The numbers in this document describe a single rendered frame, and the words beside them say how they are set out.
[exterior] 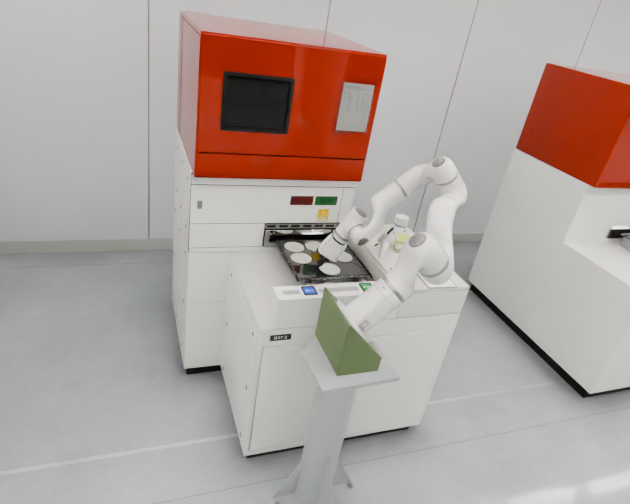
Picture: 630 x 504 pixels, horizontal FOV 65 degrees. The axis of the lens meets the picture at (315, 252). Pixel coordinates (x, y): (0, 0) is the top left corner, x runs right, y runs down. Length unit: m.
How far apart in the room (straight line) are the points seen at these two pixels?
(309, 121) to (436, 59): 2.20
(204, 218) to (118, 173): 1.57
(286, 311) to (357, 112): 0.97
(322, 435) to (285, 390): 0.26
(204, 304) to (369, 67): 1.40
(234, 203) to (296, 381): 0.86
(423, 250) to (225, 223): 1.05
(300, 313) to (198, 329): 0.87
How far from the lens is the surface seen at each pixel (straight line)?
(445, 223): 1.91
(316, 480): 2.35
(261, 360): 2.09
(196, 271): 2.52
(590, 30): 5.24
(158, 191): 3.92
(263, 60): 2.15
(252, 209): 2.40
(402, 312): 2.22
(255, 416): 2.32
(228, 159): 2.23
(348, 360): 1.81
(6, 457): 2.74
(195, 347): 2.80
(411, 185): 2.15
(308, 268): 2.27
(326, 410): 2.04
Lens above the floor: 2.04
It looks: 28 degrees down
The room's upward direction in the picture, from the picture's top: 10 degrees clockwise
